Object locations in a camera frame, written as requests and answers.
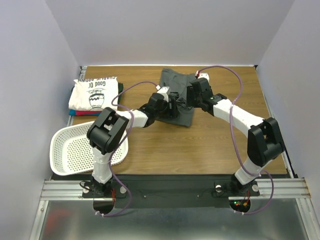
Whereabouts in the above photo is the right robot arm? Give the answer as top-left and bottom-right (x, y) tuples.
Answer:
(187, 78), (286, 195)

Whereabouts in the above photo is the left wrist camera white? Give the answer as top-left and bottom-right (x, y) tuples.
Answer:
(156, 86), (170, 102)

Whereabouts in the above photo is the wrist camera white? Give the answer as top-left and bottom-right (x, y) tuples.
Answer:
(198, 73), (210, 82)
(156, 86), (170, 102)

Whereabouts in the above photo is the teal folded t shirt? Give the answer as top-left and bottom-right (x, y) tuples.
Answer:
(69, 109), (83, 116)

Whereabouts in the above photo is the dark green folded t shirt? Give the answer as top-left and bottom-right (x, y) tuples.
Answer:
(117, 82), (124, 105)

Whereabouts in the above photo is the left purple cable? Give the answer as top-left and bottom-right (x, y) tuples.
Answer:
(93, 81), (162, 218)

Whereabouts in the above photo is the purple cable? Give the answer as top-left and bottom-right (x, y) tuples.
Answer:
(93, 81), (162, 218)
(195, 65), (274, 216)

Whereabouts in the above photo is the white printed folded t shirt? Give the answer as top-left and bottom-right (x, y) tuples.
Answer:
(68, 76), (119, 111)

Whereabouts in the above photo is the grey t shirt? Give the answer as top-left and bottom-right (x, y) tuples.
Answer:
(157, 68), (195, 127)

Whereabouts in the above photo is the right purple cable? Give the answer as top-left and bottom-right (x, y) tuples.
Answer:
(195, 65), (274, 216)

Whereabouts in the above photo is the aluminium front rail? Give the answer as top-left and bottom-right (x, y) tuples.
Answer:
(40, 178), (311, 201)

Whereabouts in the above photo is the white perforated plastic basket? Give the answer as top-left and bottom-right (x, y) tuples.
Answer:
(49, 120), (130, 176)

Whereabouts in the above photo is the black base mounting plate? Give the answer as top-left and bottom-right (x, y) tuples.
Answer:
(82, 174), (260, 209)

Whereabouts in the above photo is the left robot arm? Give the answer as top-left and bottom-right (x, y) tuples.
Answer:
(84, 89), (178, 197)

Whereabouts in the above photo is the red folded t shirt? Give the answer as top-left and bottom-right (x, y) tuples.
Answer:
(77, 110), (102, 116)

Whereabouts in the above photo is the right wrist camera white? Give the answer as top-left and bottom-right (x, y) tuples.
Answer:
(198, 73), (210, 82)

